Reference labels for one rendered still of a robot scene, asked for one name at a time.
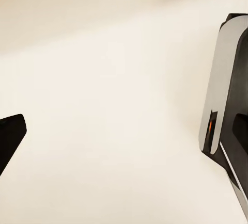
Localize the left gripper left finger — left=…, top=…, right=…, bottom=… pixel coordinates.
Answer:
left=0, top=114, right=27, bottom=175

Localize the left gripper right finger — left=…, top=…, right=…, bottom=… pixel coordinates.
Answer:
left=232, top=114, right=248, bottom=154

